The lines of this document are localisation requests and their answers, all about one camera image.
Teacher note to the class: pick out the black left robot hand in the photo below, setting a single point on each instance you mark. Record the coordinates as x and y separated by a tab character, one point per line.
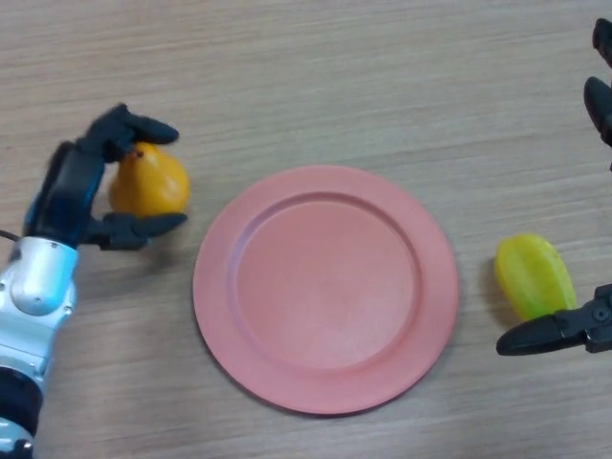
67	191

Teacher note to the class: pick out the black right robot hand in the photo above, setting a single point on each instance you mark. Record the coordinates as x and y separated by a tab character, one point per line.
550	332

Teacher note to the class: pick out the yellow orange pear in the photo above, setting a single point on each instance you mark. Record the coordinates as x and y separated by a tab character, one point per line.
153	186

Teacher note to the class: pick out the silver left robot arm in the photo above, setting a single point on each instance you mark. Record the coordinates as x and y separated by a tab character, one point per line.
33	296

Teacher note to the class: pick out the pink round plate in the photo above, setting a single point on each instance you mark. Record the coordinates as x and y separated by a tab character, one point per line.
327	291

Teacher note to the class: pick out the yellow green starfruit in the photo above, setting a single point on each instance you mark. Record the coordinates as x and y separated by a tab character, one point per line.
533	272

